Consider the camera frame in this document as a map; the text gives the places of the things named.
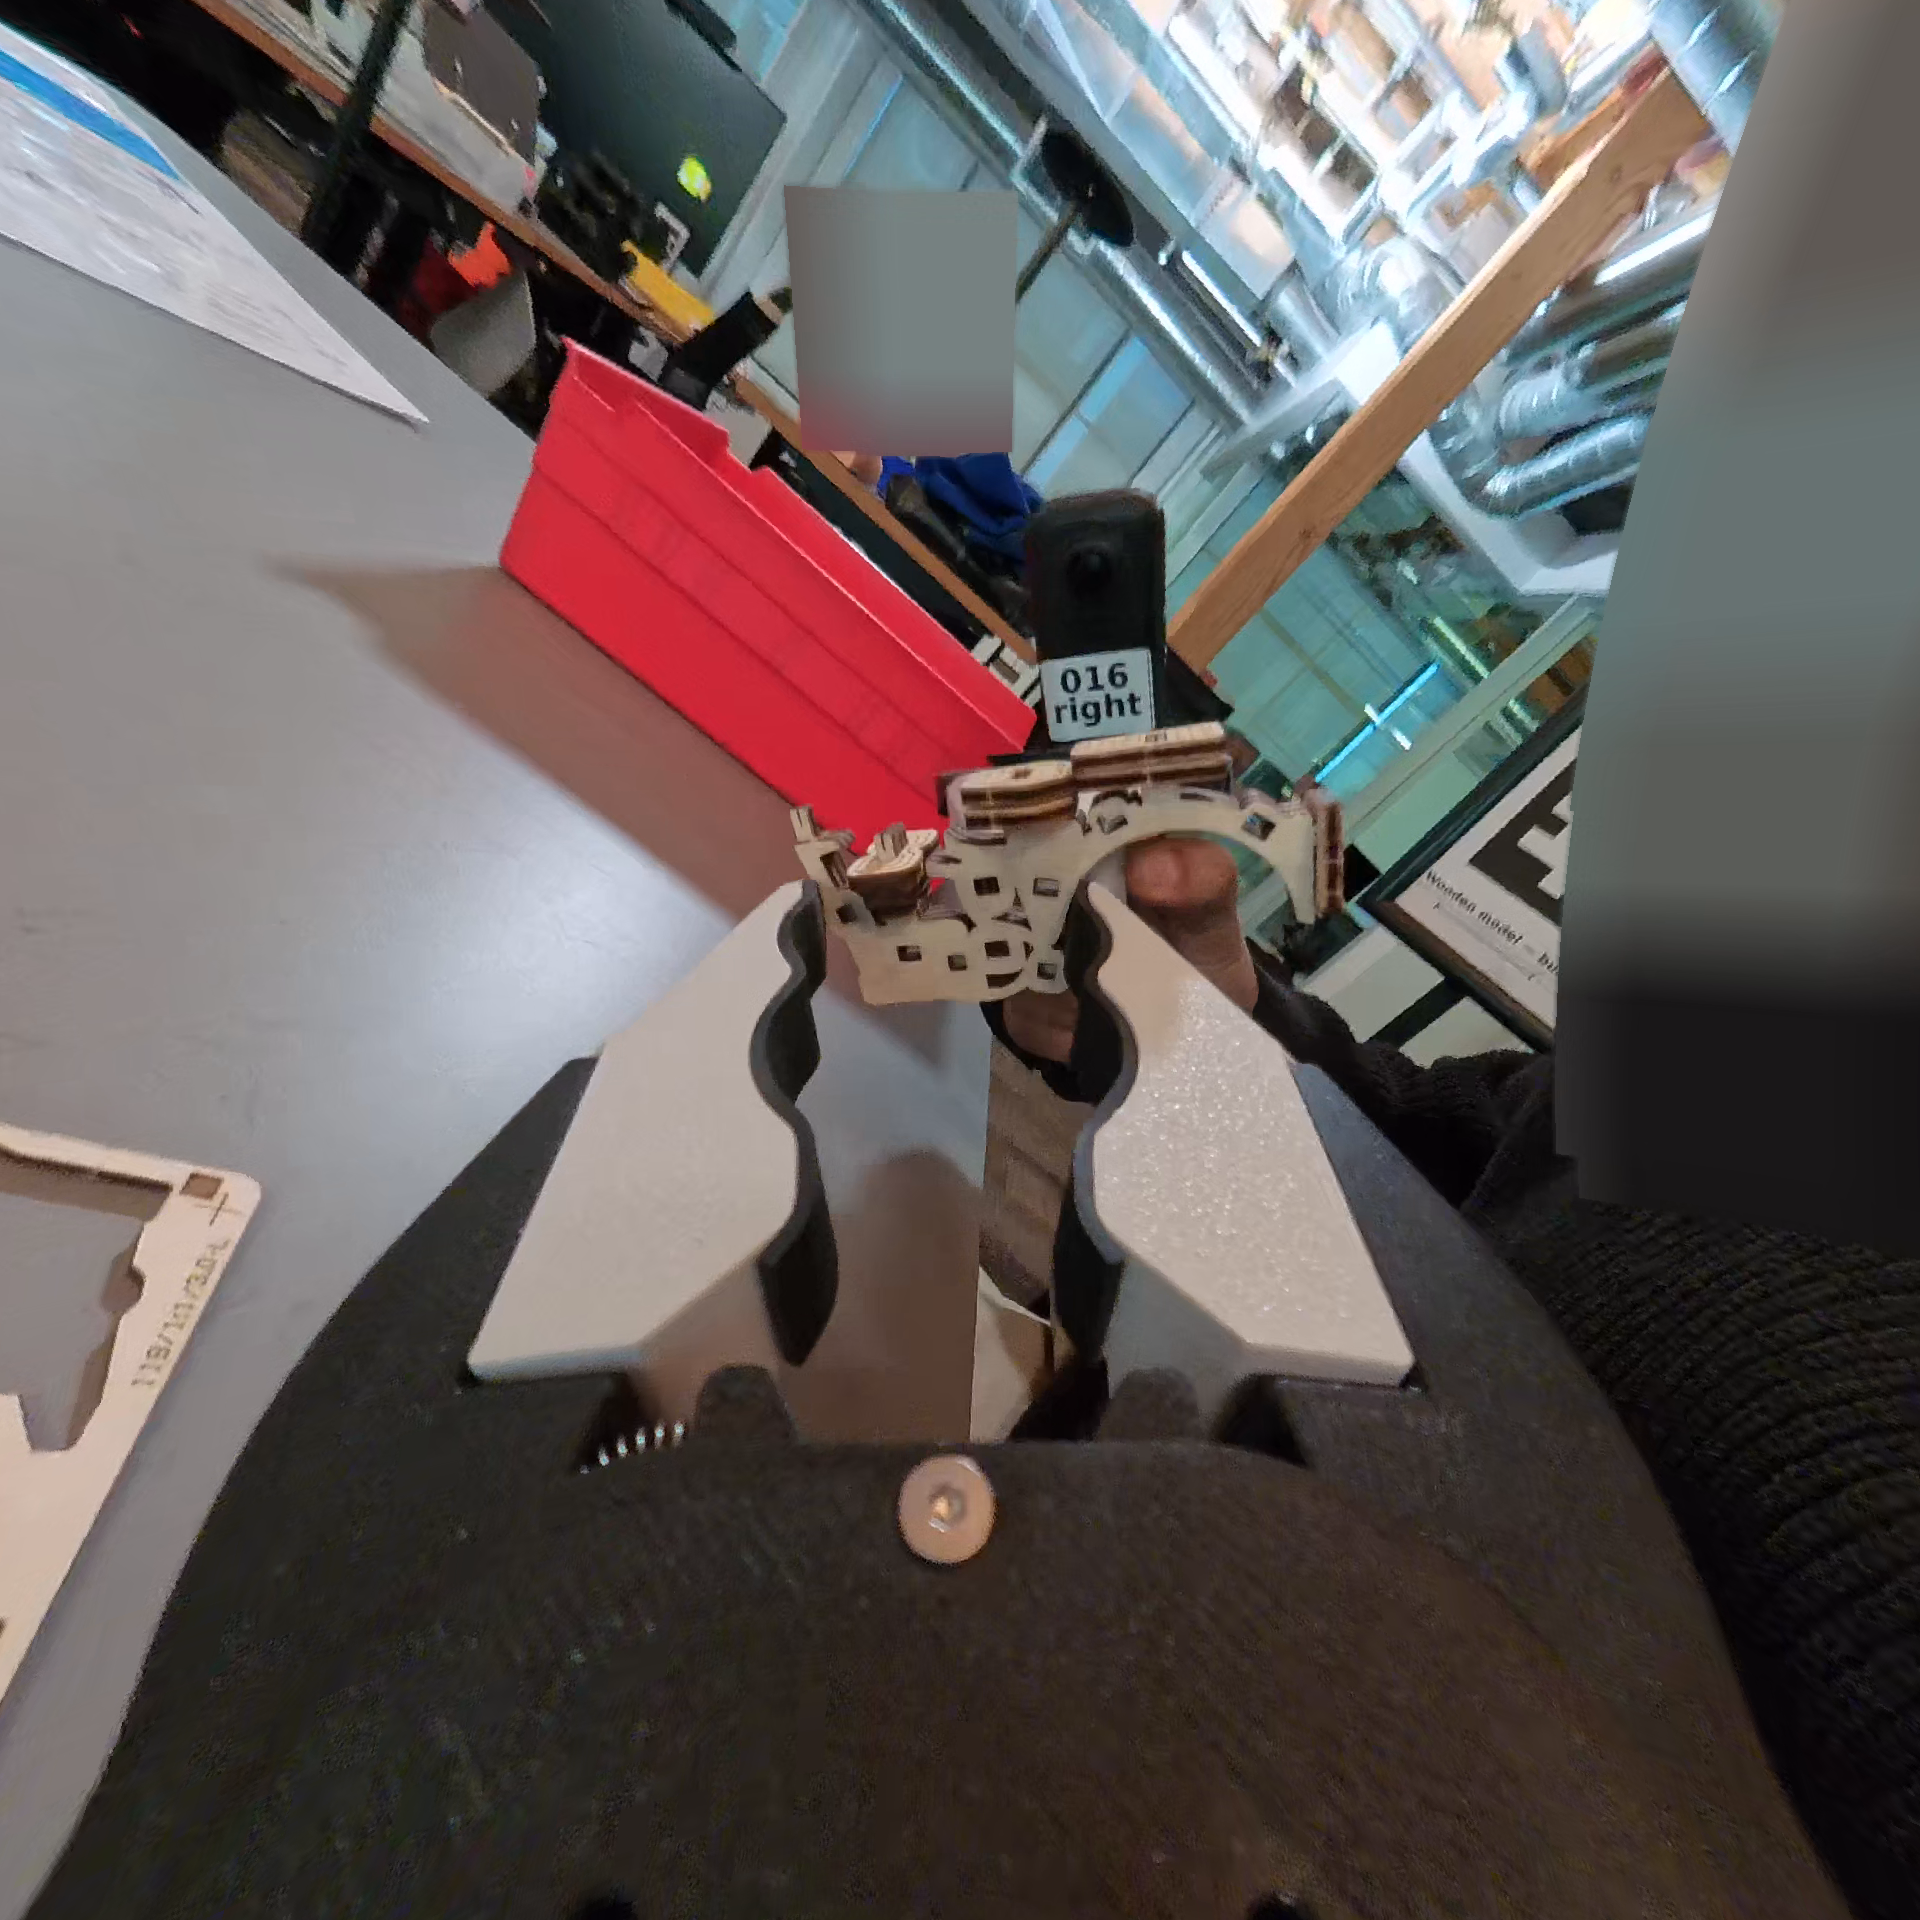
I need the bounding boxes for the black round lamp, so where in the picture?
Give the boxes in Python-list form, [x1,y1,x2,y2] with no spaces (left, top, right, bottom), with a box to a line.
[1035,128,1137,245]

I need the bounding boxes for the wooden beam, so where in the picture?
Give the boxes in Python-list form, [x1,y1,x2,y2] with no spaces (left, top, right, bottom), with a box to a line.
[1171,75,1721,681]

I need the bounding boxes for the printed paper sheet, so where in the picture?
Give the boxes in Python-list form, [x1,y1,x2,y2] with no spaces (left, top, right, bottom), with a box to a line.
[0,36,432,429]

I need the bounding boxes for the framed marker sign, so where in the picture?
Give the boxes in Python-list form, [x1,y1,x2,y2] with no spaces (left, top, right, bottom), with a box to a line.
[1358,720,1596,1051]

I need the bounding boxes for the black monitor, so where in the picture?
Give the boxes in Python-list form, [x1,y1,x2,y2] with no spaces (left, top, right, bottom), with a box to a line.
[525,0,790,280]

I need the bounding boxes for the red plastic bin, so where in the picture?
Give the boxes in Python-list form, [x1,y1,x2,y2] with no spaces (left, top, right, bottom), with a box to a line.
[499,335,1041,849]

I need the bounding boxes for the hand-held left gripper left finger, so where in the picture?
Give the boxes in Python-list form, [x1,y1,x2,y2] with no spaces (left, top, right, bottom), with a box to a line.
[466,881,841,1383]

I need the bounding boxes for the punched-out wooden part sheet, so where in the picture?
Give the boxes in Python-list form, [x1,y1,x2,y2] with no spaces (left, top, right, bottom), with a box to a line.
[0,1121,262,1700]

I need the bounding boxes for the silver ventilation ducts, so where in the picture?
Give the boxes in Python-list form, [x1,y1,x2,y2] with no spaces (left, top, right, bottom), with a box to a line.
[1259,223,1689,527]

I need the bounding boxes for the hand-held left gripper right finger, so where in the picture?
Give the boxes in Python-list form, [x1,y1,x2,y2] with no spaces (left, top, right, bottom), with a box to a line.
[1053,881,1422,1391]

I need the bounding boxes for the person's right forearm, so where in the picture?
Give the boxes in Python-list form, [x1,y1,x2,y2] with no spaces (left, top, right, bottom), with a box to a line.
[1252,959,1920,1920]

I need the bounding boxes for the grey desk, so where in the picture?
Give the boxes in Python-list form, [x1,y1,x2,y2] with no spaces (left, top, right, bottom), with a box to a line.
[0,89,994,1715]

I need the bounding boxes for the person's right hand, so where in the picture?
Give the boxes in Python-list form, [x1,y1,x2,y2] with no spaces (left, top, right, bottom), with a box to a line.
[1002,837,1261,1103]

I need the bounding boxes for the wooden model assembly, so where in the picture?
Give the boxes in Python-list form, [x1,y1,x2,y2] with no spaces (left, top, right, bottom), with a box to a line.
[790,720,1346,1008]

